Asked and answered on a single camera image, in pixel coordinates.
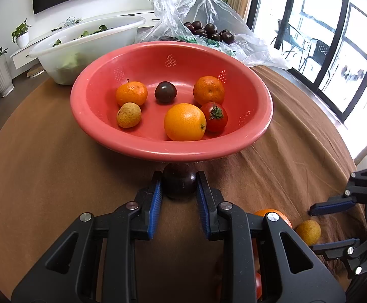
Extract white plastic basin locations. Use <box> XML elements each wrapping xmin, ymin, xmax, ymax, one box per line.
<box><xmin>29</xmin><ymin>15</ymin><xmax>146</xmax><ymax>86</ymax></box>

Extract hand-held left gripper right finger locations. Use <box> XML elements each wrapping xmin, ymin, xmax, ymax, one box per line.
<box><xmin>195</xmin><ymin>170</ymin><xmax>346</xmax><ymax>303</ymax></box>

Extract black framed window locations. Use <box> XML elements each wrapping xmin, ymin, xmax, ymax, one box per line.
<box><xmin>247</xmin><ymin>0</ymin><xmax>367</xmax><ymax>160</ymax></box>

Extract round wooden board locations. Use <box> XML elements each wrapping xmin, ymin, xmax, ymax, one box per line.
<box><xmin>26</xmin><ymin>65</ymin><xmax>47</xmax><ymax>78</ymax></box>

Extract large smooth orange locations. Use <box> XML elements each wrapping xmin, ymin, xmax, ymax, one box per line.
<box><xmin>164</xmin><ymin>103</ymin><xmax>207</xmax><ymax>142</ymax></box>

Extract red tomato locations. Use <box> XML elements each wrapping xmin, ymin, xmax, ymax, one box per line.
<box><xmin>255</xmin><ymin>271</ymin><xmax>263</xmax><ymax>300</ymax></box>
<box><xmin>200</xmin><ymin>102</ymin><xmax>228</xmax><ymax>133</ymax></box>

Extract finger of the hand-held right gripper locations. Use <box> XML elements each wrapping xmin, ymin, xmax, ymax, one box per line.
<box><xmin>310</xmin><ymin>221</ymin><xmax>367</xmax><ymax>279</ymax></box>
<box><xmin>309</xmin><ymin>163</ymin><xmax>367</xmax><ymax>216</ymax></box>

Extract red plastic bowl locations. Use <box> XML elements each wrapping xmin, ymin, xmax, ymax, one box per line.
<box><xmin>70</xmin><ymin>41</ymin><xmax>274</xmax><ymax>163</ymax></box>

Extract single dark plum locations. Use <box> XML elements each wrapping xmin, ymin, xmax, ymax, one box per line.
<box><xmin>154</xmin><ymin>81</ymin><xmax>177</xmax><ymax>104</ymax></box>
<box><xmin>162</xmin><ymin>163</ymin><xmax>198</xmax><ymax>200</ymax></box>

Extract yellow loquat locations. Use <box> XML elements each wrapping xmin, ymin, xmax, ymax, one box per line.
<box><xmin>295</xmin><ymin>220</ymin><xmax>322</xmax><ymax>246</ymax></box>
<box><xmin>117</xmin><ymin>102</ymin><xmax>142</xmax><ymax>129</ymax></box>

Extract clear plastic bag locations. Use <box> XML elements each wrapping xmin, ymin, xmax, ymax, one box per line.
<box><xmin>136</xmin><ymin>0</ymin><xmax>293</xmax><ymax>70</ymax></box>

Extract white television cabinet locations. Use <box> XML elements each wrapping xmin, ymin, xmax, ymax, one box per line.
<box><xmin>10</xmin><ymin>8</ymin><xmax>155</xmax><ymax>70</ymax></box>

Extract pile of dark plums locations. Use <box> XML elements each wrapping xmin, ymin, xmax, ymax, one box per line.
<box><xmin>183</xmin><ymin>21</ymin><xmax>236</xmax><ymax>45</ymax></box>

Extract brown tablecloth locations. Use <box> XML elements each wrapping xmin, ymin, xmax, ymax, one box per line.
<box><xmin>0</xmin><ymin>65</ymin><xmax>367</xmax><ymax>303</ymax></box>

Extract white router with cables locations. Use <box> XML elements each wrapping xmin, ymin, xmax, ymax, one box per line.
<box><xmin>51</xmin><ymin>16</ymin><xmax>83</xmax><ymax>32</ymax></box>

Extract white ribbed plant pot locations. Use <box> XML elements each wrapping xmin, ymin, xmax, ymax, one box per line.
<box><xmin>0</xmin><ymin>55</ymin><xmax>14</xmax><ymax>98</ymax></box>

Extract mandarin with stem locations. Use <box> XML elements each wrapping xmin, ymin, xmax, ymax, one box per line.
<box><xmin>116</xmin><ymin>79</ymin><xmax>148</xmax><ymax>107</ymax></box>

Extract leafy green vegetables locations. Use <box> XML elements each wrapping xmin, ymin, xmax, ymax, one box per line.
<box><xmin>52</xmin><ymin>24</ymin><xmax>114</xmax><ymax>47</ymax></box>

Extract green plastic bag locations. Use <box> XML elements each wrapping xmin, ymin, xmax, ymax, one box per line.
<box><xmin>158</xmin><ymin>34</ymin><xmax>235</xmax><ymax>56</ymax></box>

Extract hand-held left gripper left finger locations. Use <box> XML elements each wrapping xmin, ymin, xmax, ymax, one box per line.
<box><xmin>11</xmin><ymin>170</ymin><xmax>164</xmax><ymax>303</ymax></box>

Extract black outdoor chair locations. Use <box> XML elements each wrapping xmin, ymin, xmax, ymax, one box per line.
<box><xmin>300</xmin><ymin>38</ymin><xmax>332</xmax><ymax>73</ymax></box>
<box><xmin>273</xmin><ymin>19</ymin><xmax>301</xmax><ymax>57</ymax></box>

